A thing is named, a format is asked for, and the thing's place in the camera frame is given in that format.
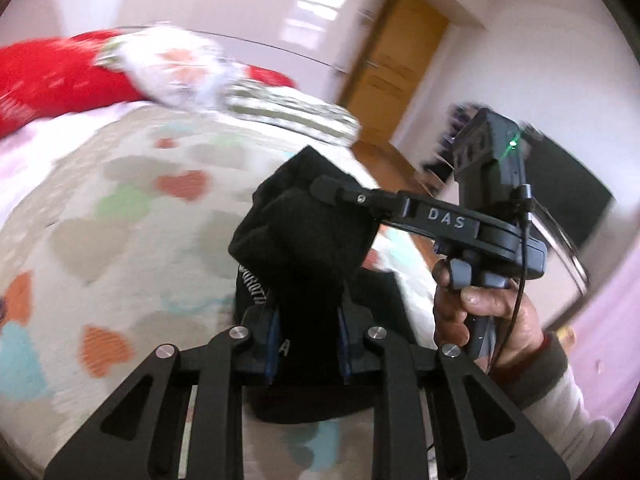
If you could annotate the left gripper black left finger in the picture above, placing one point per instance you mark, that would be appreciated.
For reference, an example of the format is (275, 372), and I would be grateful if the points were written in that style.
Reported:
(177, 409)

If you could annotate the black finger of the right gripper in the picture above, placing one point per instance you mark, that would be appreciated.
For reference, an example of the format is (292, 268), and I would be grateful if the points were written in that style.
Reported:
(417, 214)

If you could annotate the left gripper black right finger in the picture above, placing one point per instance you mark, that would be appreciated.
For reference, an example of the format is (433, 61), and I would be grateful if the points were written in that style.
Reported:
(438, 403)

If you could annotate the black pants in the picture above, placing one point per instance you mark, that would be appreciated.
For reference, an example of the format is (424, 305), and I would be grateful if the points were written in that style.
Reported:
(304, 257)

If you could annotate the right forearm white sleeve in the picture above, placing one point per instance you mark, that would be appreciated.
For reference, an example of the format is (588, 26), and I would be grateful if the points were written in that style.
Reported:
(544, 388)

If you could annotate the right hand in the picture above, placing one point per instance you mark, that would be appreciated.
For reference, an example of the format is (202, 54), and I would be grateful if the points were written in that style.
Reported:
(519, 334)

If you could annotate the white shelf unit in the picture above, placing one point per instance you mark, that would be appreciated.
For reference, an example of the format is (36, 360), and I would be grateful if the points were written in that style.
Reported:
(436, 171)

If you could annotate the black television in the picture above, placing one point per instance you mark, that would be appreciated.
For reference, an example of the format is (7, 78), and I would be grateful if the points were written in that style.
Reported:
(571, 194)

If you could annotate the wooden door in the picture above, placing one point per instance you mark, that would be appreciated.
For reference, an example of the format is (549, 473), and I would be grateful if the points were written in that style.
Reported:
(388, 70)

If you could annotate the grey white patterned pillow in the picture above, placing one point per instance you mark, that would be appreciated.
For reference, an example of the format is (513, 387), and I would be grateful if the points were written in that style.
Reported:
(292, 110)

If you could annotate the white wardrobe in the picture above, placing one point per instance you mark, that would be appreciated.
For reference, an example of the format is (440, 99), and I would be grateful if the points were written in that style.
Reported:
(307, 40)

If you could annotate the heart patterned quilt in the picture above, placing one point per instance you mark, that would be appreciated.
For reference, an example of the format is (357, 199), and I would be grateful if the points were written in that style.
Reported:
(125, 247)

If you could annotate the floral white pillow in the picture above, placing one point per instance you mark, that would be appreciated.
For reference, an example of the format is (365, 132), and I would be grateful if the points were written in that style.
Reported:
(172, 66)

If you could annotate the red pillow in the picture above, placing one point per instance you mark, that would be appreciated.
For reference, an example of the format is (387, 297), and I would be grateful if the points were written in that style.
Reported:
(50, 77)

